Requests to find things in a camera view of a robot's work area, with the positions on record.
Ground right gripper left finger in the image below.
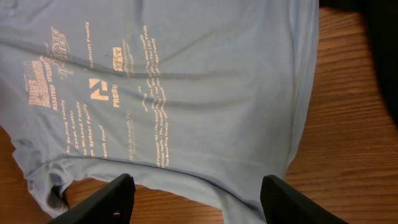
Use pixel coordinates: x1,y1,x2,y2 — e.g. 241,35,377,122
49,174,136,224

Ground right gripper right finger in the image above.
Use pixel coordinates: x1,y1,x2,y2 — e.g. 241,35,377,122
261,175,347,224

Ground light blue t-shirt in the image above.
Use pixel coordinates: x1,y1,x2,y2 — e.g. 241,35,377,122
1,0,319,223

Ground black t-shirt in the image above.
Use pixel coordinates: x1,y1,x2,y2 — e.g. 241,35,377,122
320,0,397,123

